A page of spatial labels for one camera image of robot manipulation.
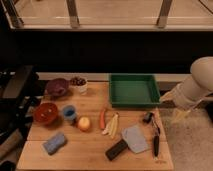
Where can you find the orange carrot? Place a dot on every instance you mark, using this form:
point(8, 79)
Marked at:
point(102, 118)

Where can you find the red bowl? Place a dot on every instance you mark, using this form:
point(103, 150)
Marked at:
point(45, 114)

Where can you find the blue sponge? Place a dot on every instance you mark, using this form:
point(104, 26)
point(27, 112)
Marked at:
point(54, 143)

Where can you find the black equipment stand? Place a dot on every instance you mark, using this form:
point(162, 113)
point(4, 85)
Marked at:
point(20, 92)

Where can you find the white cup with dark contents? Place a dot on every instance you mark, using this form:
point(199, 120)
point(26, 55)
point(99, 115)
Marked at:
point(79, 83)

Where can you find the green plastic tray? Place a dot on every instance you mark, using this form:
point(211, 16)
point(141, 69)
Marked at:
point(133, 91)

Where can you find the grey cleaver with black handle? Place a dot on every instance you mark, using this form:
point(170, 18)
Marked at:
point(131, 138)

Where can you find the blue cup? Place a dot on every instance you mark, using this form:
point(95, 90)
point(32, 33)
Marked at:
point(69, 113)

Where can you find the yellow apple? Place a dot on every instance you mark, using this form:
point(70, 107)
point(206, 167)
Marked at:
point(84, 124)

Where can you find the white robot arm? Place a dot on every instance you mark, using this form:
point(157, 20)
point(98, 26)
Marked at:
point(202, 71)

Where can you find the purple bowl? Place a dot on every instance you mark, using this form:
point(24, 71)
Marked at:
point(57, 87)

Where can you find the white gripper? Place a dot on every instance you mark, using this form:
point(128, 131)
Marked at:
point(185, 95)

